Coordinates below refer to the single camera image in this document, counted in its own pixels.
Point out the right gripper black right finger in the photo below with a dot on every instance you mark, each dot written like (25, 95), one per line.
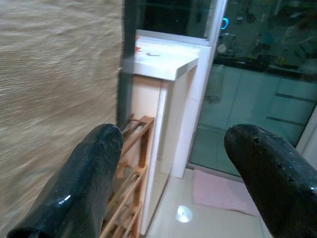
(277, 178)

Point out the glass sliding door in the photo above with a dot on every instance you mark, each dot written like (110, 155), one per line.
(260, 99)

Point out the small metal hook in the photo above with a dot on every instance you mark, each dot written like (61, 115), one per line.
(152, 54)

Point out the white counter unit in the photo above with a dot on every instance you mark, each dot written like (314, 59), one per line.
(168, 64)

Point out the wooden wine rack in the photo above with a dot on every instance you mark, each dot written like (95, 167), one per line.
(133, 148)

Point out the orange bowl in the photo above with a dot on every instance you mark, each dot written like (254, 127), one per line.
(138, 49)

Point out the large beige ribbed cloth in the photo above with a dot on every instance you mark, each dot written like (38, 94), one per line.
(49, 74)

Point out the pink floor mat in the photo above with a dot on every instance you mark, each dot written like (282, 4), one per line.
(218, 193)

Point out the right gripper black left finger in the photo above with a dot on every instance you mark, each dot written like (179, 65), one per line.
(74, 186)

